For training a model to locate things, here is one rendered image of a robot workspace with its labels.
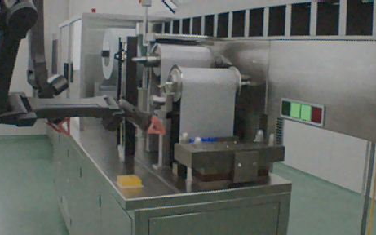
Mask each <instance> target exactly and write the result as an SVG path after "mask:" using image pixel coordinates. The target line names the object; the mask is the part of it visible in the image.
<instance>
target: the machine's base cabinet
mask: <svg viewBox="0 0 376 235"><path fill-rule="evenodd" d="M52 131H53V165H54V185H55V198H56V201H57V203H58V206H59V208H60V212H61V214H62V216H63V218H64V222H65V223H66V226H67V228H68V230H69V233H70V235H287V233H288V225H289V214H290V199H291V194H292V192H288V193H275V194H272V195H267V196H261V197H248V198H241V199H233V200H227V201H219V202H205V203H198V204H191V205H184V206H164V207H158V208H151V209H143V210H138V209H137V210H129V211H126V210H125V209H124V208H123V207H122V205H121V204H120V203H119V201H118V200H117V199H116V198H115V197H114V196H113V195H112V193H111V192H110V191H109V190H108V188H107V187H106V186H105V184H104V183H103V182H102V180H101V179H100V178H99V176H98V175H97V174H96V173H95V171H94V170H93V168H92V167H91V166H90V164H89V163H88V162H87V161H86V159H85V158H84V157H83V156H82V155H81V153H80V151H79V150H78V149H77V147H75V146H74V145H73V143H72V142H71V140H70V138H69V137H68V136H67V135H66V134H64V133H63V132H62V133H60V134H59V133H58V132H56V131H55V130H54V129H52Z"/></svg>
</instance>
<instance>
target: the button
mask: <svg viewBox="0 0 376 235"><path fill-rule="evenodd" d="M117 182H118V183H119V184H120V185H121V186H122V187H130V186H139V185H141V179H140V178H139V177H137V176H136V175H123V176H118V177H117Z"/></svg>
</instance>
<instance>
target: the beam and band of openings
mask: <svg viewBox="0 0 376 235"><path fill-rule="evenodd" d="M370 1H371V2H370ZM338 3H339V4H338ZM333 4H334V5H333ZM310 6H311V7H310ZM172 9H173V10H174V11H175V14H173V12H172V11H171V10H170V9H167V10H164V11H159V12H156V13H153V14H150V15H148V16H165V17H170V32H169V34H176V35H187V36H194V35H198V36H210V37H221V38H223V40H224V41H237V40H252V41H271V40H295V41H302V40H321V41H333V40H343V41H376V0H208V1H204V2H197V3H193V4H189V5H186V6H181V7H175V8H172Z"/></svg>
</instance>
